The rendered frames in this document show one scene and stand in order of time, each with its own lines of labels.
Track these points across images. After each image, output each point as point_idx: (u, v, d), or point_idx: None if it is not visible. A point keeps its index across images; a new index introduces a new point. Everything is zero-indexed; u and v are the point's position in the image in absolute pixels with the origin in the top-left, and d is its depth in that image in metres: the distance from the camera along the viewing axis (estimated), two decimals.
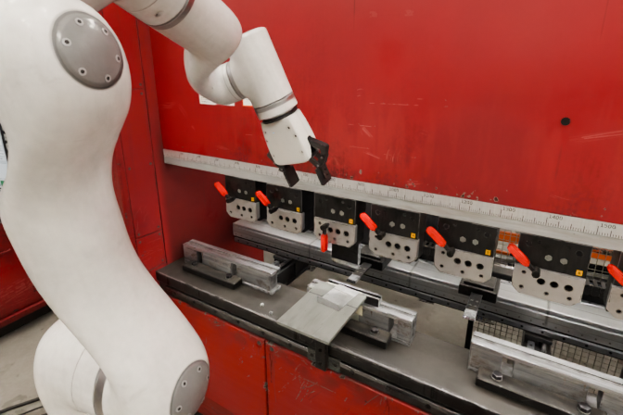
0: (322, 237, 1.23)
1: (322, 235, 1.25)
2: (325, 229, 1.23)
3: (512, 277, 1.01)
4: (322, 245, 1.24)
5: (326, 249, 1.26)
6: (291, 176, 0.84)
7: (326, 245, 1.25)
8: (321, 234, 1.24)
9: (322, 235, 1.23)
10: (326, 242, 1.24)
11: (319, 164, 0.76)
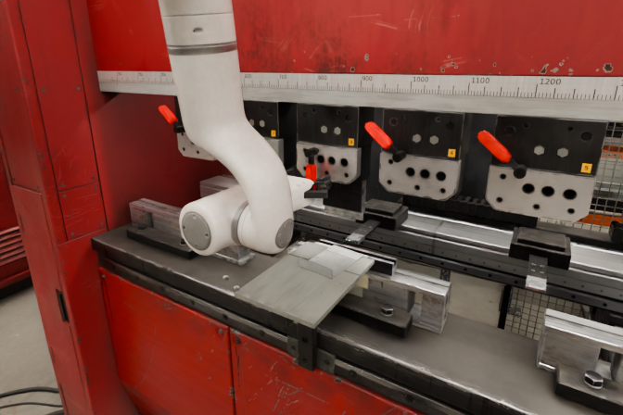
0: (307, 169, 0.81)
1: (308, 168, 0.83)
2: (313, 157, 0.82)
3: None
4: None
5: (314, 189, 0.84)
6: None
7: None
8: (306, 166, 0.82)
9: (307, 167, 0.82)
10: (314, 177, 0.82)
11: None
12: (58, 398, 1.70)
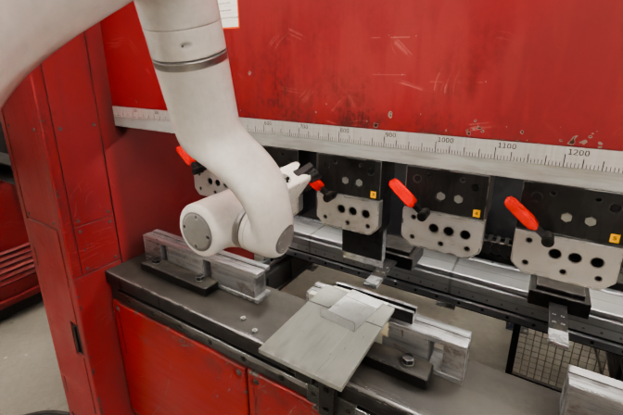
0: (316, 186, 0.81)
1: (320, 182, 0.82)
2: (325, 194, 0.82)
3: None
4: None
5: None
6: None
7: None
8: (320, 185, 0.81)
9: (318, 186, 0.81)
10: (310, 182, 0.83)
11: None
12: None
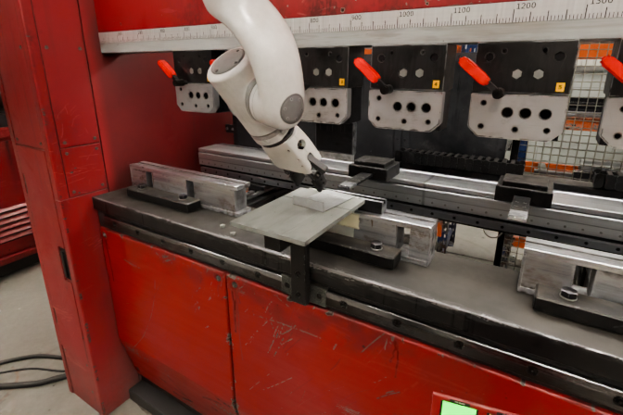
0: None
1: None
2: None
3: (600, 126, 0.62)
4: None
5: None
6: None
7: None
8: None
9: None
10: None
11: None
12: (60, 364, 1.73)
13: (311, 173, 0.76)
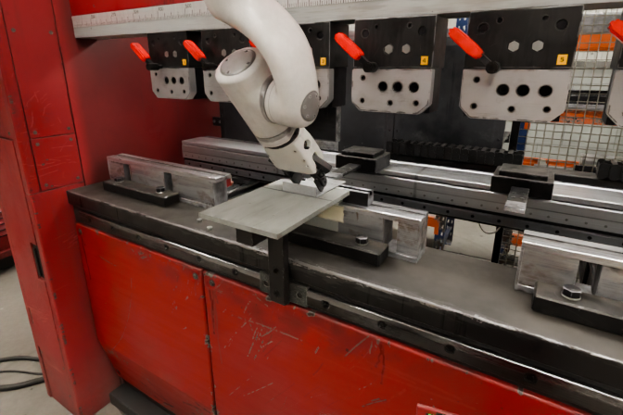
0: None
1: None
2: None
3: (606, 104, 0.55)
4: (256, 45, 0.78)
5: (254, 44, 0.80)
6: None
7: None
8: None
9: None
10: None
11: None
12: (40, 367, 1.66)
13: (314, 173, 0.76)
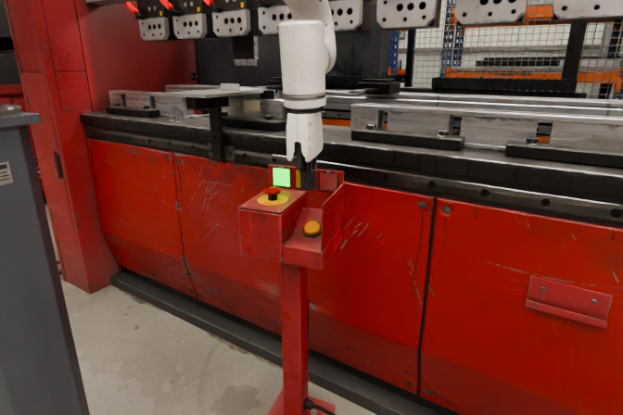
0: (208, 2, 1.25)
1: (211, 0, 1.26)
2: (214, 8, 1.26)
3: (379, 17, 1.03)
4: None
5: None
6: (307, 178, 0.82)
7: None
8: (210, 1, 1.25)
9: (209, 2, 1.25)
10: (205, 1, 1.27)
11: (299, 170, 0.80)
12: (57, 267, 2.14)
13: (315, 157, 0.82)
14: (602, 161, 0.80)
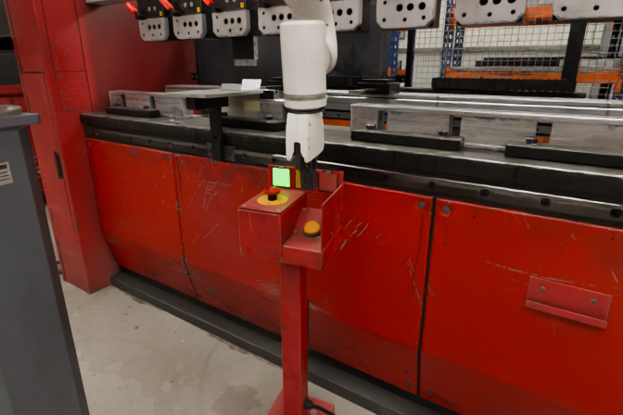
0: (208, 2, 1.25)
1: (210, 0, 1.26)
2: None
3: (378, 17, 1.03)
4: None
5: None
6: (307, 178, 0.82)
7: None
8: (210, 2, 1.25)
9: (209, 2, 1.25)
10: (205, 2, 1.27)
11: (299, 170, 0.80)
12: (57, 267, 2.14)
13: (316, 157, 0.82)
14: (601, 161, 0.80)
